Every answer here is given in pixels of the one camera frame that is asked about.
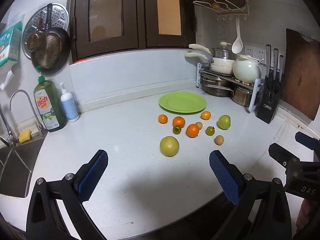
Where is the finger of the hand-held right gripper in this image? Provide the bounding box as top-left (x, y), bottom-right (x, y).
top-left (268, 143), bottom-right (300, 175)
top-left (295, 132), bottom-right (320, 153)

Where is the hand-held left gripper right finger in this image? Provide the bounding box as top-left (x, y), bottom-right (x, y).
top-left (209, 150), bottom-right (292, 240)

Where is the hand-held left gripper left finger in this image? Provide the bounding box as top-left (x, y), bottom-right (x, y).
top-left (26, 149), bottom-right (108, 240)

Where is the green round fruit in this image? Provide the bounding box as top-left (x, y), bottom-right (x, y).
top-left (218, 115), bottom-right (231, 130)

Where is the large orange tangerine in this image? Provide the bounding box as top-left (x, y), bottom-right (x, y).
top-left (186, 123), bottom-right (200, 138)
top-left (172, 116), bottom-right (186, 128)

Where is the large yellow-green fruit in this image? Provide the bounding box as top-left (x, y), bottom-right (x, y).
top-left (160, 136), bottom-right (180, 157)

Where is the green plate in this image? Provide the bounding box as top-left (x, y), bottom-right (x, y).
top-left (158, 92), bottom-right (207, 115)

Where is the person's right hand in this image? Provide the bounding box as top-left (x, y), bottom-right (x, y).
top-left (296, 200), bottom-right (312, 228)

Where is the black knife block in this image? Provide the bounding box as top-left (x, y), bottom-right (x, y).
top-left (255, 76), bottom-right (284, 124)

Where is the rectangular wooden cutting board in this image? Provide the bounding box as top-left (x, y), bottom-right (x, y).
top-left (281, 28), bottom-right (320, 121)

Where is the white steel pot rack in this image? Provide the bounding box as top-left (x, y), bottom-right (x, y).
top-left (196, 62), bottom-right (264, 113)

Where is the white blue pump bottle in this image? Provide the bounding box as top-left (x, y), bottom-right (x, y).
top-left (59, 82), bottom-right (79, 123)

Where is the steel sink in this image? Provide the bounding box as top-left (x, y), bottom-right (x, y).
top-left (0, 137), bottom-right (45, 198)

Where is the yellow sponge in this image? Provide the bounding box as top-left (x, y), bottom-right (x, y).
top-left (19, 129), bottom-right (32, 143)

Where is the green dish soap bottle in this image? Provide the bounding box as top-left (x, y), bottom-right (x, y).
top-left (34, 75), bottom-right (68, 133)

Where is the white teapot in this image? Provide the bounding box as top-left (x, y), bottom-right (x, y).
top-left (232, 54), bottom-right (265, 83)

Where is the steel kitchen faucet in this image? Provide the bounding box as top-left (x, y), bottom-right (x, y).
top-left (0, 105), bottom-right (19, 153)

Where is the cream pan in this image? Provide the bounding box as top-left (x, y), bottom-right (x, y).
top-left (185, 52), bottom-right (235, 75)

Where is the thin curved steel faucet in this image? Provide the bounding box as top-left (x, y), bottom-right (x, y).
top-left (9, 89), bottom-right (48, 137)

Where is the white ladle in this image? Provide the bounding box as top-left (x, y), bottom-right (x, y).
top-left (231, 17), bottom-right (243, 54)

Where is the steel pot with glass lid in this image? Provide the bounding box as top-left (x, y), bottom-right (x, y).
top-left (212, 42), bottom-right (235, 60)

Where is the clear plastic bag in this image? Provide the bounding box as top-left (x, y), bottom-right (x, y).
top-left (0, 62), bottom-right (19, 90)

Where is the black frying pan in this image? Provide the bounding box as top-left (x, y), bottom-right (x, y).
top-left (31, 4), bottom-right (71, 75)

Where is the small copper pan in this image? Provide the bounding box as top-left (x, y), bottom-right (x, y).
top-left (26, 16), bottom-right (47, 53)

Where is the teal cardboard box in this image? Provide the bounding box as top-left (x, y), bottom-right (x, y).
top-left (0, 21), bottom-right (23, 68)

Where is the brown wooden cabinet door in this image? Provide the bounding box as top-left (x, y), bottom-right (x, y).
top-left (68, 0), bottom-right (145, 62)
top-left (144, 0), bottom-right (197, 49)

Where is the round steel steamer tray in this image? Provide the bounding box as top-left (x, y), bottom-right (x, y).
top-left (21, 3), bottom-right (69, 60)

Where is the grey handled knife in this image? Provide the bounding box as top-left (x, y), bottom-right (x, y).
top-left (278, 54), bottom-right (285, 81)
top-left (265, 44), bottom-right (272, 77)
top-left (272, 48), bottom-right (279, 80)

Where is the cream pan handle upper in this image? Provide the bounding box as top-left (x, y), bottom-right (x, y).
top-left (189, 44), bottom-right (234, 67)

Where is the white wire wall rack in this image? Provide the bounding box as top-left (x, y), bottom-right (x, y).
top-left (194, 0), bottom-right (250, 21)

